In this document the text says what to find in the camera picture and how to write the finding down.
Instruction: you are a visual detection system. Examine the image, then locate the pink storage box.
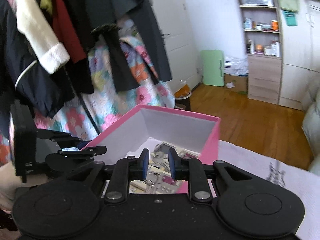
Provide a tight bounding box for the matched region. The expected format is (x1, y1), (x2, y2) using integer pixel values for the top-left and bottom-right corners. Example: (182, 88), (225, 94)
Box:
(88, 105), (220, 193)

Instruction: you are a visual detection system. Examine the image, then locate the left hand white glove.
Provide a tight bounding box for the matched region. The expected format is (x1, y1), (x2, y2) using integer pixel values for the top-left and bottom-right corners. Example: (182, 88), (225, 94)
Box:
(0, 162), (49, 213)

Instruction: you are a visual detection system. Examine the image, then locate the cream remote pink panel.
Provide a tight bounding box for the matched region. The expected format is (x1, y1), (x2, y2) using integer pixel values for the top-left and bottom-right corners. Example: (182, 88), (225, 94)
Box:
(130, 164), (185, 194)

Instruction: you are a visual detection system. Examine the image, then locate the navy jacket white piping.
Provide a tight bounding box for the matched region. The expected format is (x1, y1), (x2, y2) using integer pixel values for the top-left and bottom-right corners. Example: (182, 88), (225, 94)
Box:
(1, 0), (74, 136)

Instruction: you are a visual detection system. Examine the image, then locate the black trash bin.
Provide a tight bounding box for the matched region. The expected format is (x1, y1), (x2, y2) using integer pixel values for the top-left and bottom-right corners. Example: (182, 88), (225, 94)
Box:
(175, 85), (191, 111)

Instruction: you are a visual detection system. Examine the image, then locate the cream fleece-cuff coat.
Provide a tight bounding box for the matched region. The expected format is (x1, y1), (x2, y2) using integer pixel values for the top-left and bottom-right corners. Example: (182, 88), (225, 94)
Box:
(16, 0), (70, 74)

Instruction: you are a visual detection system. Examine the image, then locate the cardboard box on floor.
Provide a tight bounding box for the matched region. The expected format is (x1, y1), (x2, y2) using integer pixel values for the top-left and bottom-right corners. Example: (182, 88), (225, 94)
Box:
(224, 74), (248, 94)

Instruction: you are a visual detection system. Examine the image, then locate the red hanging garment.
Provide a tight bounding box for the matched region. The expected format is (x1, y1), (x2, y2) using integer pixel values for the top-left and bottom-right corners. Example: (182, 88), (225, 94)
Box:
(52, 0), (87, 63)

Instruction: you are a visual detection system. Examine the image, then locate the white table cloth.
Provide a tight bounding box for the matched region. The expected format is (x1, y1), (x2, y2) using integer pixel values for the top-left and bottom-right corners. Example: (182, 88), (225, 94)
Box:
(212, 140), (320, 239)

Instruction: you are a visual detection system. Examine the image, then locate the grey puffer jacket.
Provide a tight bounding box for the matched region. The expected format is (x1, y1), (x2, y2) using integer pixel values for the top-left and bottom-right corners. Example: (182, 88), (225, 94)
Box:
(302, 79), (320, 176)

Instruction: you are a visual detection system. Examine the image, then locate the dark grey hanging garment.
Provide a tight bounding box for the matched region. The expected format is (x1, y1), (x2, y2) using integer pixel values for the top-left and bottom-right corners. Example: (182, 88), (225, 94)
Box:
(85, 0), (172, 92)

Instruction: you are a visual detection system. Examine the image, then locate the wooden shelf cabinet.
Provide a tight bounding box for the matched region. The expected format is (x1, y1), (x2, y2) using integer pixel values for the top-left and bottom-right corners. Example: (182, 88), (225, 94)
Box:
(238, 0), (282, 105)

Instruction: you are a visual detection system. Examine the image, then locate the white door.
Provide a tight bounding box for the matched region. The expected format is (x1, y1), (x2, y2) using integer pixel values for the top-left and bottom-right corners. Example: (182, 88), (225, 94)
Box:
(152, 0), (200, 92)

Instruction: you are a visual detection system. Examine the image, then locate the teal hanging pouch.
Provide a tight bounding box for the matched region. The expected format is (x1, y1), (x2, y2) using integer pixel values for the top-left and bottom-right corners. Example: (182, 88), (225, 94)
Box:
(283, 10), (298, 26)

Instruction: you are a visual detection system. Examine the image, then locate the light wood wardrobe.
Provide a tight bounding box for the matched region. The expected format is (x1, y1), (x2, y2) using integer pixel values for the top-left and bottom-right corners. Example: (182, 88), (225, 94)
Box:
(275, 0), (319, 109)

